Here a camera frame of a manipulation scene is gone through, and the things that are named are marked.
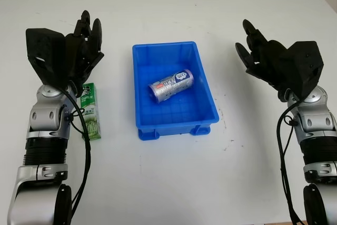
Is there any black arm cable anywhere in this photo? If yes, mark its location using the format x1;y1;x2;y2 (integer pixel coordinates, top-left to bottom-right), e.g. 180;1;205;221
61;87;92;225
275;97;306;225

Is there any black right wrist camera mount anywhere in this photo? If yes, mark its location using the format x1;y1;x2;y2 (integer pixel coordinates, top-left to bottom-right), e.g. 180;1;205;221
285;41;324;102

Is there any green toothpaste box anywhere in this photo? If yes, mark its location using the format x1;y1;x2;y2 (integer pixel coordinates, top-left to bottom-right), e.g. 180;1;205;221
80;82;103;141

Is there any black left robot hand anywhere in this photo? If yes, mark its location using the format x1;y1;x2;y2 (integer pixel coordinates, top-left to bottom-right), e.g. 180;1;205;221
64;10;105;97

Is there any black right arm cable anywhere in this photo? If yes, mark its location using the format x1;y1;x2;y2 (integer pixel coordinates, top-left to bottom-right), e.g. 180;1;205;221
275;97;306;225

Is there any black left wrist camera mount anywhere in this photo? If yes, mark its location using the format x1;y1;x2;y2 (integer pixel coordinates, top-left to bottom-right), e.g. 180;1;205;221
25;27;70;88

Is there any silver purple bag roll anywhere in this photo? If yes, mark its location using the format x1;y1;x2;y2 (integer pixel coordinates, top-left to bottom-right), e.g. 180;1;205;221
147;69;195;104

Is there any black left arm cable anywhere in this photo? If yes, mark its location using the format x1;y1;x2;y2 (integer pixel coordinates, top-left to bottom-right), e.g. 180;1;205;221
61;87;92;225

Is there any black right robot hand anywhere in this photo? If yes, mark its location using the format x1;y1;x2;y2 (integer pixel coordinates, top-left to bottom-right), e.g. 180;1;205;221
235;19;295;102

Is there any blue plastic tray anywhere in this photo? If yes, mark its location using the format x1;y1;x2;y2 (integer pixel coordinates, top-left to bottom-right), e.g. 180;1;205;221
132;41;220;142

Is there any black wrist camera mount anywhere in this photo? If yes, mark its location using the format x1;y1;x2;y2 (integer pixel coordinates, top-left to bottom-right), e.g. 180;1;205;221
285;41;324;102
25;27;70;88

